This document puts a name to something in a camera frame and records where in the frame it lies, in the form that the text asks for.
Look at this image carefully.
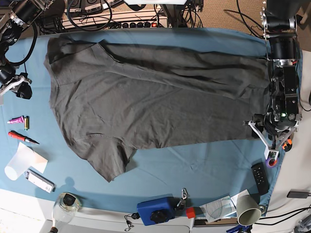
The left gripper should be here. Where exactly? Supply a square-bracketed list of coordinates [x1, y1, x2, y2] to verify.
[261, 116, 292, 141]

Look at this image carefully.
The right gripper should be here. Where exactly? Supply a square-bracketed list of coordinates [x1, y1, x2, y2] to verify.
[0, 64, 32, 100]

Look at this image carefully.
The dark grey T-shirt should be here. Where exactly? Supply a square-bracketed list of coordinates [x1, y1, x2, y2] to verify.
[44, 38, 269, 181]

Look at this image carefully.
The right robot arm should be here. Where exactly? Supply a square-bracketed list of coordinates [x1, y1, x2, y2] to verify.
[0, 0, 54, 100]

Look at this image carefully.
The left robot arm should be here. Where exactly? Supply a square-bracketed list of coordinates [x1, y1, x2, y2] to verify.
[260, 0, 303, 141]

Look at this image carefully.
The orange black utility knife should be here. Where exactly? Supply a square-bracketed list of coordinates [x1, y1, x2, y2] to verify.
[282, 137, 293, 152]

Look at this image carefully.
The pink glue tube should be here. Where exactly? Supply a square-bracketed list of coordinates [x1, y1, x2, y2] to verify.
[7, 116, 25, 124]

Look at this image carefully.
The green yellow battery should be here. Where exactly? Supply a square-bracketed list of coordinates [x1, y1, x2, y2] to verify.
[24, 116, 30, 131]

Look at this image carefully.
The purple tape roll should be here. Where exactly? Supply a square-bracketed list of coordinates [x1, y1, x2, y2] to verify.
[265, 158, 278, 168]

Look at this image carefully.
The red screwdriver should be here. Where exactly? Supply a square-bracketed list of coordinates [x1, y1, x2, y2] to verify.
[8, 131, 39, 145]

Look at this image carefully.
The black remote control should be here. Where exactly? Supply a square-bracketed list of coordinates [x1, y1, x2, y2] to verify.
[251, 162, 269, 196]

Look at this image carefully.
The black power adapter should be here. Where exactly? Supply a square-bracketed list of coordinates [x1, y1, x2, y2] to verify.
[287, 189, 311, 199]

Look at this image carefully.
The blue table cloth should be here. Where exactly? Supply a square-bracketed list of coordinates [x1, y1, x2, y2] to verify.
[0, 27, 303, 216]

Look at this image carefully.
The white black device box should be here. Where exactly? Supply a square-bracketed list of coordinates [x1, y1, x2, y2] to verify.
[24, 169, 55, 193]

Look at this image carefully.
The grey green cup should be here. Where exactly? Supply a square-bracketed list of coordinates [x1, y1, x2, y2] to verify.
[236, 195, 262, 226]

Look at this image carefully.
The printed paper with drawing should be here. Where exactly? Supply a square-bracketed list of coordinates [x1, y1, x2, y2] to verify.
[200, 189, 249, 223]

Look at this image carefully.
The silver carabiner clip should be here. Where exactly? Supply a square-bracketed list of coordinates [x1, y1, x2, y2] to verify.
[175, 188, 188, 211]

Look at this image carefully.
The clear glass jar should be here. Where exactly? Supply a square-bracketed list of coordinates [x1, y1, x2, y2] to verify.
[50, 192, 81, 233]

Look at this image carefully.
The red cube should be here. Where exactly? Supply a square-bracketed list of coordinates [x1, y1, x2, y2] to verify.
[186, 207, 196, 219]

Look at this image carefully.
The blue box with knob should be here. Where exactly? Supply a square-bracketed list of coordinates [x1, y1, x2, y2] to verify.
[137, 197, 175, 226]

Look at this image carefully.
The black power strip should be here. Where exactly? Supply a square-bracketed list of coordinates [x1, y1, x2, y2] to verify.
[108, 21, 161, 29]

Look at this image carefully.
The black cable bundle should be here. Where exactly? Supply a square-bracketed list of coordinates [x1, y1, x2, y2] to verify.
[63, 0, 205, 30]

